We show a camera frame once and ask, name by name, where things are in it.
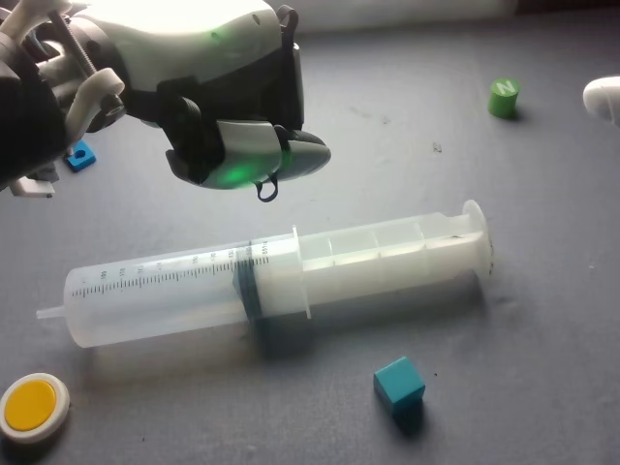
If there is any green cylinder with letter N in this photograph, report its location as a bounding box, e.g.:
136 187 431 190
486 77 520 120

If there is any white backdrop board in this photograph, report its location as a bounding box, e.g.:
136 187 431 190
293 0 620 35

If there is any teal cube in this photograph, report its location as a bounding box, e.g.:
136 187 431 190
372 356 426 419

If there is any large clear plastic syringe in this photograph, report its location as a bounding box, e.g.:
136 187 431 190
34 199 495 350

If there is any grey table cloth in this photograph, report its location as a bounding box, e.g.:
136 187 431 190
0 9 620 465

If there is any blue flat two-hole block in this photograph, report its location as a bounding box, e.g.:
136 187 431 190
66 141 97 172

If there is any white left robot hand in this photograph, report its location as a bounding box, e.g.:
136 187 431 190
72 0 333 203

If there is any yellow button with white ring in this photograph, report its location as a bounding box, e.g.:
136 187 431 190
0 372 71 446

